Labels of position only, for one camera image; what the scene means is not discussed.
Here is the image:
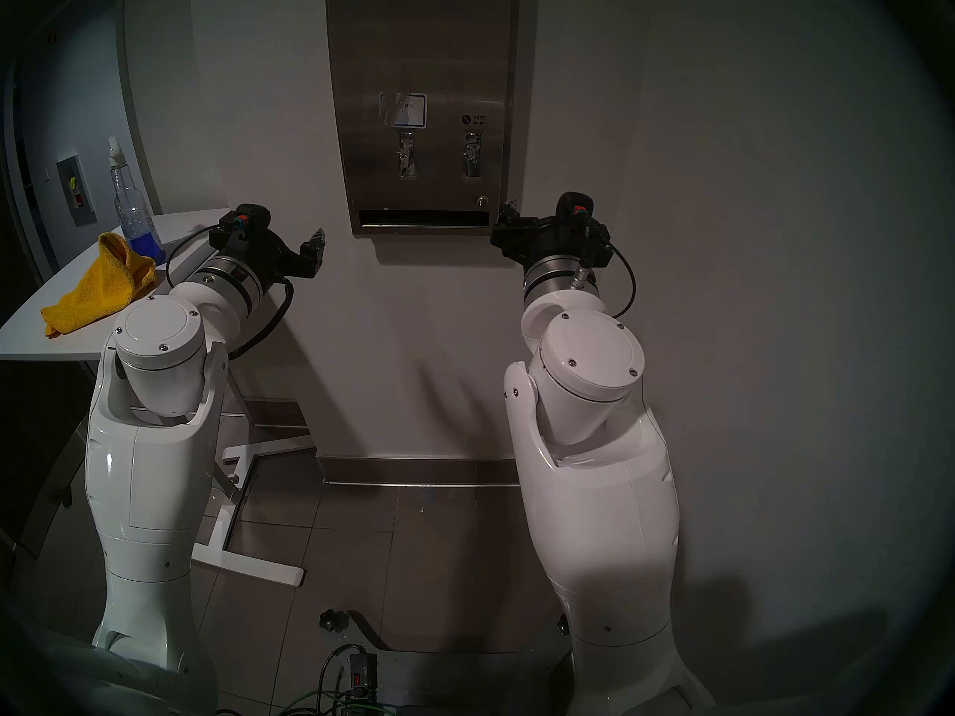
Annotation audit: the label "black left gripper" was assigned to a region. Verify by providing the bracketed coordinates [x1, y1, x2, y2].
[209, 226, 328, 280]

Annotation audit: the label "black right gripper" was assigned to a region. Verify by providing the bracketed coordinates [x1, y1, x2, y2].
[491, 198, 614, 273]

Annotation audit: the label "clear spray bottle blue cleaner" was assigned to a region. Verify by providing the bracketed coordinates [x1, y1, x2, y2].
[108, 136, 166, 265]

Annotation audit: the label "white blue-edged sticker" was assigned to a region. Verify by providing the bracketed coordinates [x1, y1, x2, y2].
[379, 92, 428, 131]

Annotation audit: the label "yellow microfibre cloth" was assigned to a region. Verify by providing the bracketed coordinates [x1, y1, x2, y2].
[41, 232, 157, 338]

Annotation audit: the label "white folding table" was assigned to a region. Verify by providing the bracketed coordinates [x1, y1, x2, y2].
[0, 209, 316, 588]

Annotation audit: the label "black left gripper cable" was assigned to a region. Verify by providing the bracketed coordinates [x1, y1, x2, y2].
[226, 277, 296, 362]

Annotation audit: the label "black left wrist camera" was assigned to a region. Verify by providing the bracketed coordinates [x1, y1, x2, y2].
[222, 204, 271, 234]

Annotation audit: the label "black right camera cable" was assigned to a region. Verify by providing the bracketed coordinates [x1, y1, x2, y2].
[595, 230, 637, 320]

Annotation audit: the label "black camera cable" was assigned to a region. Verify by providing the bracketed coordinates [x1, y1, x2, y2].
[165, 224, 225, 290]
[595, 230, 637, 320]

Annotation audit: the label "black left camera cable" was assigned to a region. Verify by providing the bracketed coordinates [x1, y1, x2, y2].
[165, 224, 225, 290]

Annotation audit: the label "stainless steel wall dispenser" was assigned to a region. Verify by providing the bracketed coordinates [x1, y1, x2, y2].
[325, 0, 521, 238]

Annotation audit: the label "grey wall switch box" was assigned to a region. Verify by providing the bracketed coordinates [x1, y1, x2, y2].
[57, 153, 96, 227]

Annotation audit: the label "black base cable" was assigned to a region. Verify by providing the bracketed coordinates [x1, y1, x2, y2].
[319, 644, 368, 697]

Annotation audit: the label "black red-switch power box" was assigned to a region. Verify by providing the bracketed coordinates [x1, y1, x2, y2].
[347, 651, 378, 697]

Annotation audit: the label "green base cables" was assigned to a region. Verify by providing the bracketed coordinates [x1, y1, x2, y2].
[280, 688, 378, 716]

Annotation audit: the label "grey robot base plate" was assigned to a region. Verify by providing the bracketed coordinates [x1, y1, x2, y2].
[351, 610, 579, 716]

